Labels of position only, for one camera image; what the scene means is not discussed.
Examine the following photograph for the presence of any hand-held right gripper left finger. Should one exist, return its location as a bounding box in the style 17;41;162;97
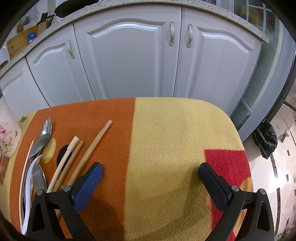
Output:
26;162;103;241

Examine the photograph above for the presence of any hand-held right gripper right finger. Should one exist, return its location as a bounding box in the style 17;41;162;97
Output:
198;162;274;241

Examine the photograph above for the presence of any long brown wooden chopstick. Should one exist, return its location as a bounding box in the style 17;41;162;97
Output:
67;119;113;186

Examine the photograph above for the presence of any metal spoon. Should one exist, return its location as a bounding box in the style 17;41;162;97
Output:
30;134;51;157
41;117;53;139
31;164;47;193

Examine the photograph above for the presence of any white plastic serrated knife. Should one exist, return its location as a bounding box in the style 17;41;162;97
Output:
21;154;43;235

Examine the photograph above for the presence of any thin light chopstick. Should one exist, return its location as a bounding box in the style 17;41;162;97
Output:
19;140;35;229

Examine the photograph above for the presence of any white floral cup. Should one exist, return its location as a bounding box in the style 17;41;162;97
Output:
0;95;23;158

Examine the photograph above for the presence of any orange yellow printed blanket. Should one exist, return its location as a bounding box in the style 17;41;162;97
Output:
9;97;253;241

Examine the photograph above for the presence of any black trash bag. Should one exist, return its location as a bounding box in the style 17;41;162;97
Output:
252;119;278;159

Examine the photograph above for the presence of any white cabinet door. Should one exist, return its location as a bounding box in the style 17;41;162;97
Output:
73;6;183;100
0;59;50;118
26;23;96;107
174;8;263;116

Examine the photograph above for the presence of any glass door cabinet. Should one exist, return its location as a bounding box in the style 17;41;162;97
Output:
228;0;296;137

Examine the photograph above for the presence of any wooden cutting board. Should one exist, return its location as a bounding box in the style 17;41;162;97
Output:
6;25;38;60

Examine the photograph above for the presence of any wooden knife block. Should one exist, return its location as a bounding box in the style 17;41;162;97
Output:
36;13;56;35

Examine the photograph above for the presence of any black wok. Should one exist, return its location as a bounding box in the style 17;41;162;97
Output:
54;0;100;18

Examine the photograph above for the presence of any speckled stone countertop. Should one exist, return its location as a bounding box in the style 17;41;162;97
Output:
0;0;270;77

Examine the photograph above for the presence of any metal cabinet door handle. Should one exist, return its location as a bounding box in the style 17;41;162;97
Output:
187;23;193;48
169;22;175;46
67;39;75;59

